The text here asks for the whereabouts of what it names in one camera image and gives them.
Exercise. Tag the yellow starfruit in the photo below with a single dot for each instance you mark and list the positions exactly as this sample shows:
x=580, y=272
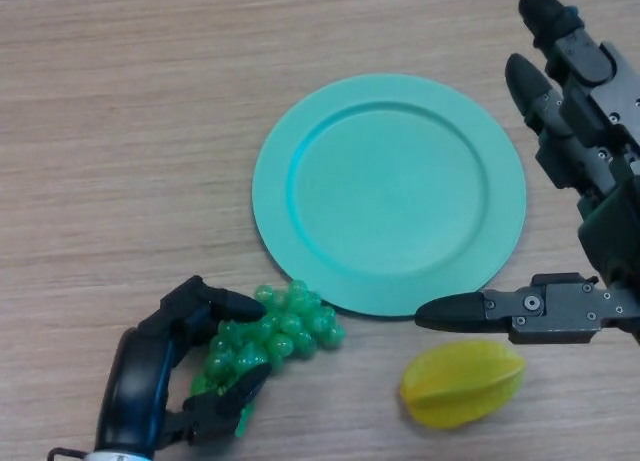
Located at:
x=460, y=386

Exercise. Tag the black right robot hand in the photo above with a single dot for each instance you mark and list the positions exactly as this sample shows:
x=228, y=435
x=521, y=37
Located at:
x=550, y=313

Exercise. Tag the green grapes bunch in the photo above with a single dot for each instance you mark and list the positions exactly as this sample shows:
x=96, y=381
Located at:
x=285, y=331

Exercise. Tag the green round plate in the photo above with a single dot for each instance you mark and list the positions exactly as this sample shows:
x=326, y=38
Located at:
x=390, y=196

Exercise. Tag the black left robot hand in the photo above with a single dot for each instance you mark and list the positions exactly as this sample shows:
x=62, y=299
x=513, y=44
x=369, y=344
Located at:
x=130, y=376

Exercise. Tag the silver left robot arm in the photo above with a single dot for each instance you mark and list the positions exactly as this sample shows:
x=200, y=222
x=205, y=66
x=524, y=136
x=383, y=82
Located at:
x=120, y=456

